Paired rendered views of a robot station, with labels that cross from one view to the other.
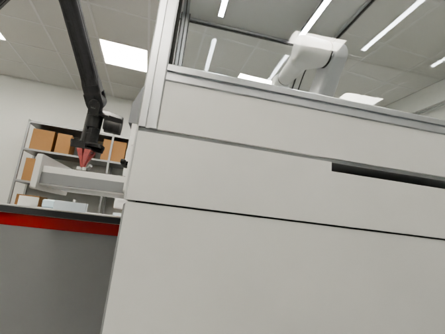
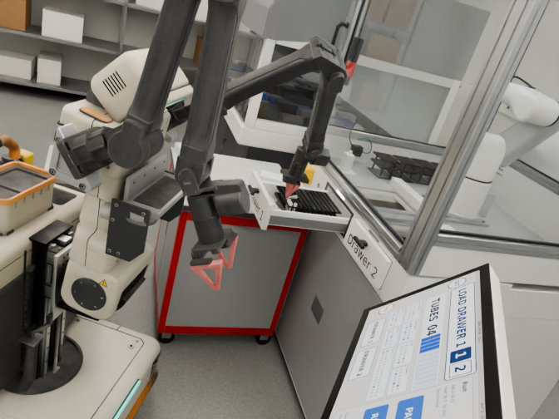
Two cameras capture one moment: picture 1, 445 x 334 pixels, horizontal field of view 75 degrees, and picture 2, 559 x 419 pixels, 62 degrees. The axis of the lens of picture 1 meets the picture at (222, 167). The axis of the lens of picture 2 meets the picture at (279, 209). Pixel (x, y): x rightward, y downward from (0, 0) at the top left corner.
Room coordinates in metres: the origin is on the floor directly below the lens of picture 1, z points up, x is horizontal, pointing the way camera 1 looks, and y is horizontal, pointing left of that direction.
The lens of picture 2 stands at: (-0.57, 0.86, 1.59)
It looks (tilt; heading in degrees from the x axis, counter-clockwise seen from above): 24 degrees down; 347
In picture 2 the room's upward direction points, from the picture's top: 17 degrees clockwise
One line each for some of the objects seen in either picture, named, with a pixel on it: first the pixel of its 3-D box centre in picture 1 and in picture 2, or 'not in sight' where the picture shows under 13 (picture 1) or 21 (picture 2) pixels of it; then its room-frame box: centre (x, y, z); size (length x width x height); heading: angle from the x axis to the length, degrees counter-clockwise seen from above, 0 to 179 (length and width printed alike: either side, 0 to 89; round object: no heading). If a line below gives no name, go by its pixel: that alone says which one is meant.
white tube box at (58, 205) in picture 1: (71, 206); not in sight; (1.28, 0.63, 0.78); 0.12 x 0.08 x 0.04; 111
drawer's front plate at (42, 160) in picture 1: (53, 177); (259, 199); (1.03, 0.59, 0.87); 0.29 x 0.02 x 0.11; 10
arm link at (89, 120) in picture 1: (95, 122); (304, 155); (1.01, 0.48, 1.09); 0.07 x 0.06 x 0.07; 107
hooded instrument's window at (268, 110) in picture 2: not in sight; (303, 69); (2.83, 0.23, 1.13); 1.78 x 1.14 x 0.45; 10
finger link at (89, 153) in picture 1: (81, 156); (287, 185); (1.01, 0.50, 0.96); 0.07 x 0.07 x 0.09; 7
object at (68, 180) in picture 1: (114, 187); (308, 207); (1.07, 0.39, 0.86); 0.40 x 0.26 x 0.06; 100
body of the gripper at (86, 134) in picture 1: (89, 138); (296, 170); (1.01, 0.49, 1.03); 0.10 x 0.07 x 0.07; 97
